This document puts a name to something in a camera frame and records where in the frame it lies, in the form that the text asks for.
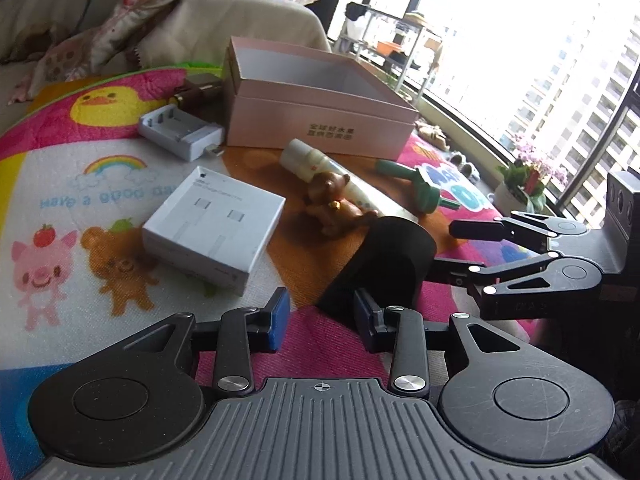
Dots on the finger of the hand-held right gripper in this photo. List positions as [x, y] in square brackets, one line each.
[475, 229]
[525, 277]

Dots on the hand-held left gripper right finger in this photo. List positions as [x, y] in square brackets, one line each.
[364, 320]

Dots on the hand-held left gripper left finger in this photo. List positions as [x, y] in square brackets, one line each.
[276, 321]

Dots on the black cylindrical cup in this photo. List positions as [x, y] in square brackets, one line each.
[385, 265]

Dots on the white square box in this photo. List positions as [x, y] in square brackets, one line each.
[210, 230]

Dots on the brown bear figurine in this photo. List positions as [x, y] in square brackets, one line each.
[332, 205]

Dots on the pink cardboard box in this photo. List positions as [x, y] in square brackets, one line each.
[310, 120]

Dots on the white battery charger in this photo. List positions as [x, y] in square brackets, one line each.
[185, 135]

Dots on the brown metallic gadget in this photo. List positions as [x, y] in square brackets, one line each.
[197, 91]

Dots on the grey plush slippers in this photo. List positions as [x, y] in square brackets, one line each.
[462, 166]

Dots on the potted pink flower plant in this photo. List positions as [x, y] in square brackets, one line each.
[525, 180]

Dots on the beige plush toy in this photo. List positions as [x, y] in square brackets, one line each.
[432, 136]

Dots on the cream lotion tube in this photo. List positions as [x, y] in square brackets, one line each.
[305, 157]

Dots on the orange planter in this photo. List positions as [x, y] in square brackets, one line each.
[390, 49]

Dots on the metal balcony rack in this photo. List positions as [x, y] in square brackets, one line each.
[395, 40]

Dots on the black and white object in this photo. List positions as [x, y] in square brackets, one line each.
[356, 19]

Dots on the colourful cartoon play mat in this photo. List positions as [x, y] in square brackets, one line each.
[65, 200]

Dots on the beige sofa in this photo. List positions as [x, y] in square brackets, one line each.
[250, 20]

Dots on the floral pink blanket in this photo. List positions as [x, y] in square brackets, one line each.
[150, 5]

